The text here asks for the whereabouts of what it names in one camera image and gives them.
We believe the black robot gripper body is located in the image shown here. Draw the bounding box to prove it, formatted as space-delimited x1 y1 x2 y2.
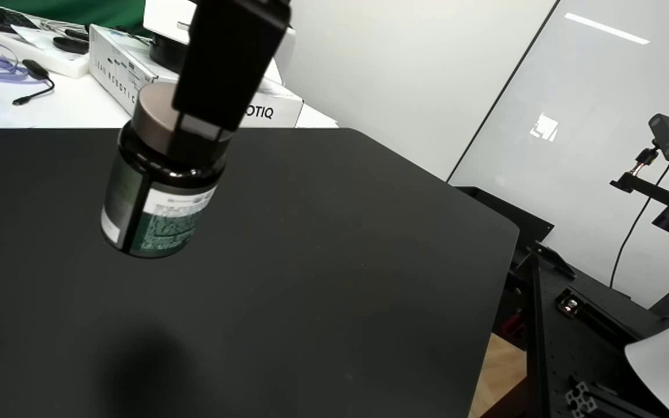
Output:
188 0 295 29

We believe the dark bottle with green label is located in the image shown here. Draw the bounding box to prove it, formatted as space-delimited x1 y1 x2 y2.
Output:
98 78 236 263

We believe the white Robotiq cardboard box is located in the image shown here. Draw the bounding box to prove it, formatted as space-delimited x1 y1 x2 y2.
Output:
87 20 307 129

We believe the small black flat device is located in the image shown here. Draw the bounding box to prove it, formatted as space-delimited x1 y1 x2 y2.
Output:
50 33 91 55

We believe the black cable with adapter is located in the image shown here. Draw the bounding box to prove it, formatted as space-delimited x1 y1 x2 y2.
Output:
13 55 58 109

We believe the black metal frame stand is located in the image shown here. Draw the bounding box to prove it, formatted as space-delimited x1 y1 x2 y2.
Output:
456 184 669 418

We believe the black camera cable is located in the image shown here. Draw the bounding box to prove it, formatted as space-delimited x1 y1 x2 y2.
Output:
607 144 669 289

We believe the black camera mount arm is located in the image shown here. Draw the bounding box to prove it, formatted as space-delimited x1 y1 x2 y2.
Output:
610 169 669 251

